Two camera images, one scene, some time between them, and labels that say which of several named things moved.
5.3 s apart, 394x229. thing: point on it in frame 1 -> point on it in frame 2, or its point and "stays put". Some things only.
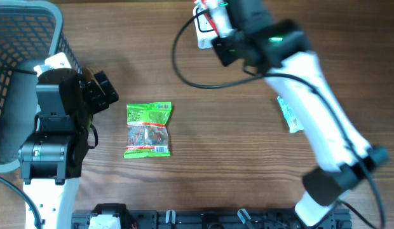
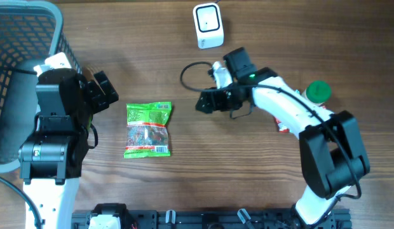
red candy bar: x=205 y=24 -> x=284 y=130
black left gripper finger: x=110 y=94 stays put
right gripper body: x=225 y=49 -> x=227 y=98
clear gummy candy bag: x=147 y=133 stays put
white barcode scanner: x=206 y=32 stays put
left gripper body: x=93 y=97 stays put
